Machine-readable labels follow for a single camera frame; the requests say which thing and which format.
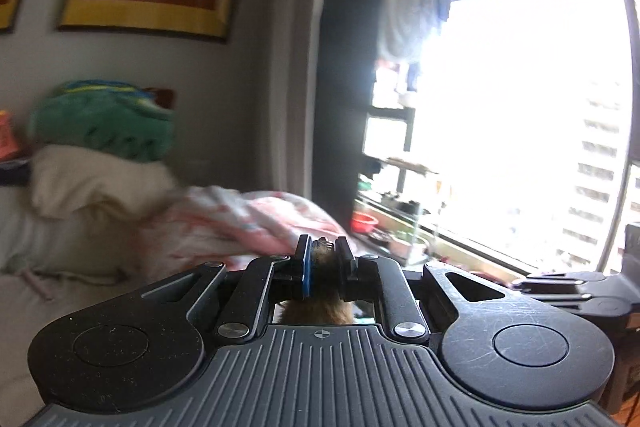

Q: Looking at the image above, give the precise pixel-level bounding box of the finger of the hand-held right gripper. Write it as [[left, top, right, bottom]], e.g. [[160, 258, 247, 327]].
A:
[[512, 284, 592, 306], [525, 272, 610, 289]]

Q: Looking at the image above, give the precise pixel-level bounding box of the dark curtain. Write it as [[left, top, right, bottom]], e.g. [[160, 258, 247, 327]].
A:
[[311, 0, 390, 235]]

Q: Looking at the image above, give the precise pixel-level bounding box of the pink floral quilt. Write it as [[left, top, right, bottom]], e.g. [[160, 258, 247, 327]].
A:
[[137, 186, 353, 280]]

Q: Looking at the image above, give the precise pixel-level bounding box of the orange item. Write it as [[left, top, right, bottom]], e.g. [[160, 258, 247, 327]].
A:
[[0, 109, 22, 162]]

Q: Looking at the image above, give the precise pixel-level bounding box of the hanging laundry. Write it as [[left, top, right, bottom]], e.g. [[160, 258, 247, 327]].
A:
[[377, 0, 452, 64]]

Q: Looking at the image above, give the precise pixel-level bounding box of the cream pillow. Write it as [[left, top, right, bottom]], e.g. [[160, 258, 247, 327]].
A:
[[29, 144, 178, 224]]

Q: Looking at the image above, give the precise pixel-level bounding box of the grey curtain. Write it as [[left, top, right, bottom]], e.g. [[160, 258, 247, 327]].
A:
[[260, 0, 342, 205]]

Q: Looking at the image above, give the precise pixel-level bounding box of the red plastic basin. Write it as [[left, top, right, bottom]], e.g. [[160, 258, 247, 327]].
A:
[[351, 212, 380, 234]]

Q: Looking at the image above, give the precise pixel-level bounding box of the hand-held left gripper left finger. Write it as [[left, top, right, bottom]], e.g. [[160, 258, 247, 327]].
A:
[[135, 234, 314, 340]]

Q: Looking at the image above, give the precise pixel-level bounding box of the small pink item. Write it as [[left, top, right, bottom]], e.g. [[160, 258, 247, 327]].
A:
[[19, 271, 54, 302]]

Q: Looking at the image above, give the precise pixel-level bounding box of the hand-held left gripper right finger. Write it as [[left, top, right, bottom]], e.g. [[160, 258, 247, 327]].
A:
[[334, 236, 507, 349]]

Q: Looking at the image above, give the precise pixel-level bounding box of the green plush toy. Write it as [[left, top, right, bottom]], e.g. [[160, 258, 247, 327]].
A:
[[29, 79, 177, 164]]

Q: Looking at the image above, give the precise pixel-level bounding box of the brown furry plush toy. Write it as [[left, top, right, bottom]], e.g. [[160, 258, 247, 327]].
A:
[[277, 239, 357, 326]]

